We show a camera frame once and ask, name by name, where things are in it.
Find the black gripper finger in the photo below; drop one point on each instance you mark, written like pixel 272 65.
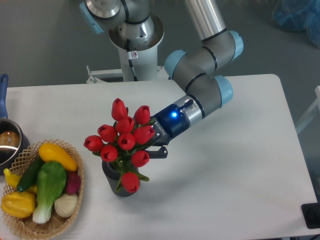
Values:
pixel 161 153

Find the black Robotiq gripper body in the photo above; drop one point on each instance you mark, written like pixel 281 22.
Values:
pixel 168 124

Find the red tulip bouquet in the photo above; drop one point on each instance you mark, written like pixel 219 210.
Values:
pixel 124 143

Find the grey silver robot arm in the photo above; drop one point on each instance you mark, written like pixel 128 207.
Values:
pixel 204 93

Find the dark grey ribbed vase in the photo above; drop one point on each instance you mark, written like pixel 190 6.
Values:
pixel 113 176

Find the purple radish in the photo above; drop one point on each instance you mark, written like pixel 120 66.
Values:
pixel 73 183

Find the white garlic bulb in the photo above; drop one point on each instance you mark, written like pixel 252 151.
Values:
pixel 65 205

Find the green bok choy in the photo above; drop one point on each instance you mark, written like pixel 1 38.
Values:
pixel 51 180

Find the yellow squash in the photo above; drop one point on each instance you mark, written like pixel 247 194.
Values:
pixel 49 152

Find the dark green cucumber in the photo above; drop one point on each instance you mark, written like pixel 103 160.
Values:
pixel 29 177

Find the small yellow banana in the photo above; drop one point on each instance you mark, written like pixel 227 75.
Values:
pixel 13 180

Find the yellow bell pepper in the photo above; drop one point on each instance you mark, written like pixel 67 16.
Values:
pixel 19 205

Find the woven wicker basket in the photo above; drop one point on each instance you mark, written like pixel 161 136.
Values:
pixel 25 228

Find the black device at table edge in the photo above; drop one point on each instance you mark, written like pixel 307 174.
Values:
pixel 311 214

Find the blue plastic bag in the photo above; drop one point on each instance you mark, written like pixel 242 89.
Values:
pixel 299 16

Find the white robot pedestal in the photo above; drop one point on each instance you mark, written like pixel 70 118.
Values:
pixel 137 46

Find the white frame at right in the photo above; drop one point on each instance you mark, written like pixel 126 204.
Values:
pixel 310 113

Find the blue handled saucepan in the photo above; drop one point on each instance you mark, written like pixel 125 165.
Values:
pixel 12 139

